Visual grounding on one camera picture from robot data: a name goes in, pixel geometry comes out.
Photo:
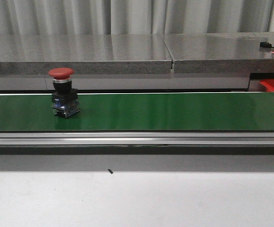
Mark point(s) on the red mushroom push button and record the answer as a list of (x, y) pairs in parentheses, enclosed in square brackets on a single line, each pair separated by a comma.
[(65, 99)]

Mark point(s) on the grey stone counter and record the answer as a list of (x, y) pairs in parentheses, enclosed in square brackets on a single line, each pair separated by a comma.
[(212, 62)]

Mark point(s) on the green conveyor belt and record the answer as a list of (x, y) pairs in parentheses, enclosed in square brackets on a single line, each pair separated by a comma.
[(143, 112)]

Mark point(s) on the aluminium conveyor frame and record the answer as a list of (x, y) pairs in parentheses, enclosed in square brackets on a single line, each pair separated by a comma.
[(138, 138)]

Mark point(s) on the white pleated curtain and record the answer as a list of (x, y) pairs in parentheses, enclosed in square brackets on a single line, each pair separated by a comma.
[(113, 17)]

